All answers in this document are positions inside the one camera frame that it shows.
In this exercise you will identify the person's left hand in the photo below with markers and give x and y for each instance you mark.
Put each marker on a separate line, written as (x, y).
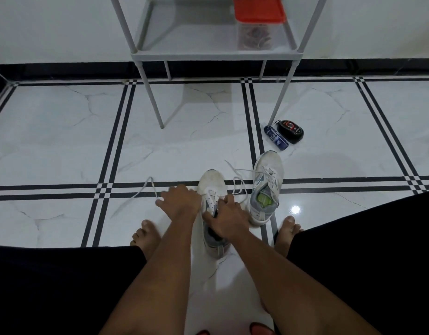
(179, 204)

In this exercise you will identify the person's right hand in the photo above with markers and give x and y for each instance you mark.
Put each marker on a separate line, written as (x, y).
(228, 221)

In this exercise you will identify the white grey sneaker shoe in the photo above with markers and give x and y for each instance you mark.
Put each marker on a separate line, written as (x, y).
(211, 179)
(268, 162)

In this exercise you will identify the clear box with red lid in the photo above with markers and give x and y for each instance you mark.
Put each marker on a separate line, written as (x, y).
(254, 37)

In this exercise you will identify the clear container with red lid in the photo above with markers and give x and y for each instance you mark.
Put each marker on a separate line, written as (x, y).
(259, 8)

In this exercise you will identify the person's right forearm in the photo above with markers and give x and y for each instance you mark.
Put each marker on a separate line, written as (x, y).
(298, 289)

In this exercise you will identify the person's left forearm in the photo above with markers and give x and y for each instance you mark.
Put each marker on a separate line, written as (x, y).
(151, 282)

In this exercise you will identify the person's left foot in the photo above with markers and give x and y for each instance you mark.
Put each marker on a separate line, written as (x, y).
(146, 238)

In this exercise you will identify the person's foot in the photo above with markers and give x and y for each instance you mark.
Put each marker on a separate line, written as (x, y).
(146, 238)
(286, 235)

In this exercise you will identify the person's right foot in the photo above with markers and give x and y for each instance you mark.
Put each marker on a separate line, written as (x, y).
(286, 235)

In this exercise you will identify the person's right leg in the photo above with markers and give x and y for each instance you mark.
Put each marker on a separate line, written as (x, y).
(264, 307)

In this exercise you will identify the grey metal shelf rack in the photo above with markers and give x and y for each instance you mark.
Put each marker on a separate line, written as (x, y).
(214, 56)

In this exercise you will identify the black oval polish bottle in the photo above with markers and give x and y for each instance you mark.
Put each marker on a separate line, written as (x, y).
(290, 131)

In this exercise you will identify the black shorts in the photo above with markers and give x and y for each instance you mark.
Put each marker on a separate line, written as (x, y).
(382, 247)

